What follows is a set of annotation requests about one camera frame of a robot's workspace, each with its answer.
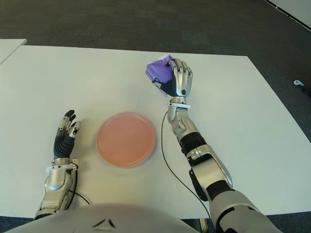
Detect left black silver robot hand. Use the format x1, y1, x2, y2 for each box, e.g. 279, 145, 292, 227
52, 109, 82, 160

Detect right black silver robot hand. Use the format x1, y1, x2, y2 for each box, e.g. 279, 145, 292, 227
152, 58, 193, 98

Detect purple tissue paper pack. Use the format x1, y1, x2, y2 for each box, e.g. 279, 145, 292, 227
145, 55, 174, 98

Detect pink round plate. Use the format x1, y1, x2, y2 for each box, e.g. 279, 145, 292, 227
96, 111, 156, 167

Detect silver robot torso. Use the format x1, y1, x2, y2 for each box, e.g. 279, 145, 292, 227
9, 203, 200, 233

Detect white side table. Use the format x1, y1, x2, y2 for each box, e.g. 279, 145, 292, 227
0, 38, 27, 64

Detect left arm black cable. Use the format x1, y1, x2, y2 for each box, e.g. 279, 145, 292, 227
69, 167, 92, 204

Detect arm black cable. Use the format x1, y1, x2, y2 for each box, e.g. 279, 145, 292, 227
69, 167, 92, 204
160, 110, 211, 219

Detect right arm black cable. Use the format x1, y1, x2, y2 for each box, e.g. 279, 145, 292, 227
160, 110, 211, 219

